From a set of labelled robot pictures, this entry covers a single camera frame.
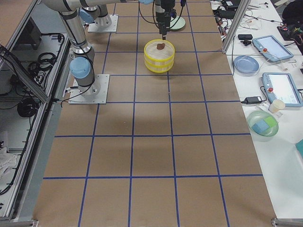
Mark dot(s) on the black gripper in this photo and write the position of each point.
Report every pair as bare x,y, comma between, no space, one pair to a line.
160,17

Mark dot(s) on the dark brown bun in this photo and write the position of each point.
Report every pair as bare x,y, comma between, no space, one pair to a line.
160,46

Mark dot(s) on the yellow steamer basket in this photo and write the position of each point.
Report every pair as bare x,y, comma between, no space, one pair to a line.
159,57

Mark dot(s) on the light green plate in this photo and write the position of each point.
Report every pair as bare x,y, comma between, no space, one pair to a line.
177,23

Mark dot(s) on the black webcam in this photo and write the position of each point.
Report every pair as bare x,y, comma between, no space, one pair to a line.
245,39

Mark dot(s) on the blue round plate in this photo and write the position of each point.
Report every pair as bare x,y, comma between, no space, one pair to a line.
246,65

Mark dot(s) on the blue teach pendant far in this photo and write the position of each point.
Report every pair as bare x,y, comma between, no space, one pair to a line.
271,48

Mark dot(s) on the blue teach pendant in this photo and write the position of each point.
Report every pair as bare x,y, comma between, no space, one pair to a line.
271,48
281,86

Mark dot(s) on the black power adapter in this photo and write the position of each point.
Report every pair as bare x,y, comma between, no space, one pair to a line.
252,100

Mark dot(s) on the blue teach pendant near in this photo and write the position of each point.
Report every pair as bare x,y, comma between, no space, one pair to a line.
281,86

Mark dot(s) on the paper cup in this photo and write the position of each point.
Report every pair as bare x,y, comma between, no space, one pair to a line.
276,105

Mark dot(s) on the green bowl with blocks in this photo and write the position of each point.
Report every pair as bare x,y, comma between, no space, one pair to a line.
263,125

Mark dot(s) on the white crumpled cloth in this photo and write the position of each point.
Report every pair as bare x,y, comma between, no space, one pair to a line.
8,161

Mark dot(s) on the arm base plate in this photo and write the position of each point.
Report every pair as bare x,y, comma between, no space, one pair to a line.
96,94
106,24

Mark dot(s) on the aluminium frame post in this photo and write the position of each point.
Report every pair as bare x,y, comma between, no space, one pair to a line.
235,24

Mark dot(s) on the side aluminium frame rail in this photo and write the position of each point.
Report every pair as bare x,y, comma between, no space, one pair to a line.
34,49

